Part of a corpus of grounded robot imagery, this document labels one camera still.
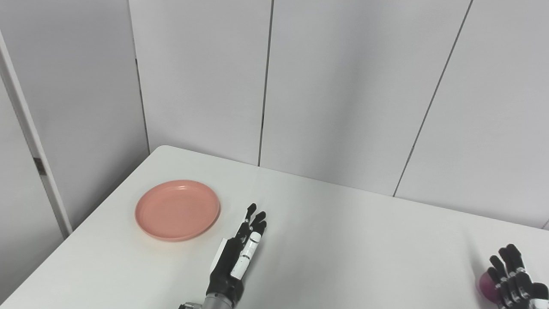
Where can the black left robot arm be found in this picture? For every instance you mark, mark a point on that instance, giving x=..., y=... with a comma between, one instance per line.
x=216, y=303

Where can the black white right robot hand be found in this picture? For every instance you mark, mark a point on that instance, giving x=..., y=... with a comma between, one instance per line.
x=517, y=279

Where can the white partition post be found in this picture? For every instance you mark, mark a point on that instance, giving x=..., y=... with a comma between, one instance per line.
x=53, y=197

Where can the pink round plate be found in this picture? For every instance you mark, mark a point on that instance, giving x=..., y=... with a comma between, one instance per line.
x=178, y=210

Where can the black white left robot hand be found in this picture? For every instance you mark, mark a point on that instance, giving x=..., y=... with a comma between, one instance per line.
x=233, y=262

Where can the purple red onion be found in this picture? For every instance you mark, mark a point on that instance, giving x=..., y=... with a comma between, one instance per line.
x=487, y=285

